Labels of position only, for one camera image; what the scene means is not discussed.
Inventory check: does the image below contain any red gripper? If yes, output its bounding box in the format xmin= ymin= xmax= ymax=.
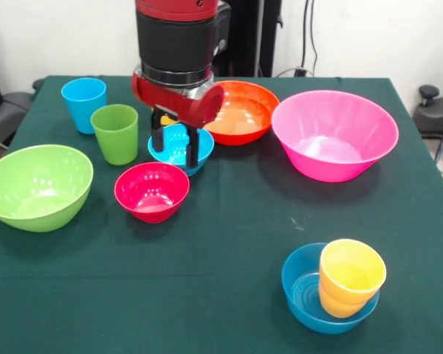
xmin=131 ymin=72 xmax=226 ymax=167

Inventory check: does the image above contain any small red bowl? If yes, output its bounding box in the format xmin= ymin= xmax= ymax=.
xmin=113 ymin=162 xmax=191 ymax=224

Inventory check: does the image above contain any large pink bowl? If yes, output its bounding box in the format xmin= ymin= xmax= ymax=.
xmin=271 ymin=90 xmax=400 ymax=184

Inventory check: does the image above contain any dark blue bowl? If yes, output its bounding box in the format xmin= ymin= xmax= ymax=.
xmin=281 ymin=242 xmax=380 ymax=336

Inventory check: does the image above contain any short yellow cup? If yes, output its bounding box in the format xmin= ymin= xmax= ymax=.
xmin=319 ymin=285 xmax=381 ymax=319
xmin=319 ymin=238 xmax=388 ymax=305

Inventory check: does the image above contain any green cup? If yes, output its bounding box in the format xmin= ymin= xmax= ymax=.
xmin=90 ymin=104 xmax=140 ymax=166

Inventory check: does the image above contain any orange bowl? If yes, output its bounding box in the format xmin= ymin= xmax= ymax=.
xmin=202 ymin=80 xmax=281 ymax=147

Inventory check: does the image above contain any blue cup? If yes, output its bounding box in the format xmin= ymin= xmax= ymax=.
xmin=61 ymin=77 xmax=108 ymax=135

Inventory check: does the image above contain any dark green table cloth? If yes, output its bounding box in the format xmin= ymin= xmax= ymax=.
xmin=0 ymin=75 xmax=443 ymax=354

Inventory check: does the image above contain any large green bowl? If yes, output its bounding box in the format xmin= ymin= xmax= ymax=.
xmin=0 ymin=144 xmax=95 ymax=233

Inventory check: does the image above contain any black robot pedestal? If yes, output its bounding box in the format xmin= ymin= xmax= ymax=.
xmin=210 ymin=0 xmax=284 ymax=77

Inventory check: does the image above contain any black hanging cable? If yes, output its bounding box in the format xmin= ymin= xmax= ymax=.
xmin=301 ymin=0 xmax=320 ymax=77

